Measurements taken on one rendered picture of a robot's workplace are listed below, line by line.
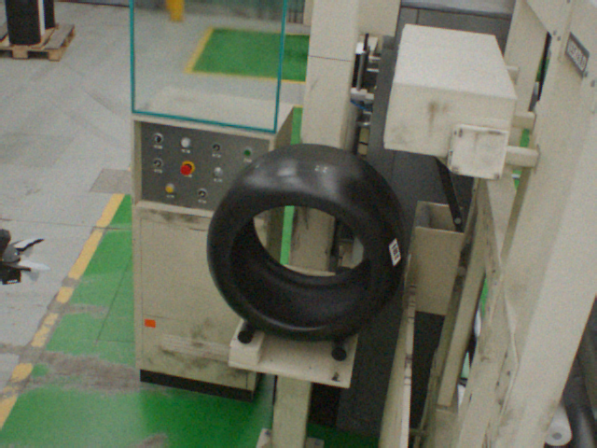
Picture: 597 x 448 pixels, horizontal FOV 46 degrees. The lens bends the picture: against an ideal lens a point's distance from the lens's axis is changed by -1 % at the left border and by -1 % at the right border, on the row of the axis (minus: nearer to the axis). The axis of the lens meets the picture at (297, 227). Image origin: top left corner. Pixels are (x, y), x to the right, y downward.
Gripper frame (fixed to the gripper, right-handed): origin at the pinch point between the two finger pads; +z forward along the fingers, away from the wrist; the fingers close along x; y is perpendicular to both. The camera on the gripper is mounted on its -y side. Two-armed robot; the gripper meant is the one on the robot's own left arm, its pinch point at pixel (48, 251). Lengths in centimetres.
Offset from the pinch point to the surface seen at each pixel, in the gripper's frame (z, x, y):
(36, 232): 15, -194, 134
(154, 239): 46, -46, 37
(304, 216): 78, 12, -9
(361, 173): 78, 37, -41
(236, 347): 47, 39, 15
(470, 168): 68, 85, -72
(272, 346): 61, 36, 21
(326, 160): 69, 32, -43
